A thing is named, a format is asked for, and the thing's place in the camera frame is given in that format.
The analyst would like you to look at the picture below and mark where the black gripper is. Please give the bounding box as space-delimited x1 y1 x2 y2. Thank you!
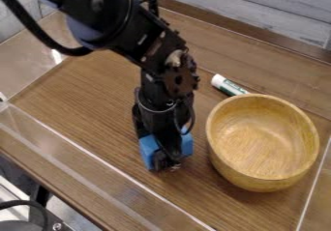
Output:
131 91 195 172

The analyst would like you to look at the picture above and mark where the clear acrylic front barrier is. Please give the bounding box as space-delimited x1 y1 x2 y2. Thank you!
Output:
0 94 214 231

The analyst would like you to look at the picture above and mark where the black cable lower left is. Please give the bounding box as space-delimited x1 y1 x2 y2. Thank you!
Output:
0 199 51 231

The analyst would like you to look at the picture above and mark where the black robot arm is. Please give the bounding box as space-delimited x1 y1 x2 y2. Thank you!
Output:
0 0 201 171

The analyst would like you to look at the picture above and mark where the brown wooden bowl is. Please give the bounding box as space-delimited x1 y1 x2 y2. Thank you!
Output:
205 94 320 192

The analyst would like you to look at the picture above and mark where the white green glue stick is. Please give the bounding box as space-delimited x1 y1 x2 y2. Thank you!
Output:
210 74 248 96

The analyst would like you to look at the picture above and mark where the blue foam block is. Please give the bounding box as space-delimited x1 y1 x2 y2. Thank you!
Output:
138 132 194 171

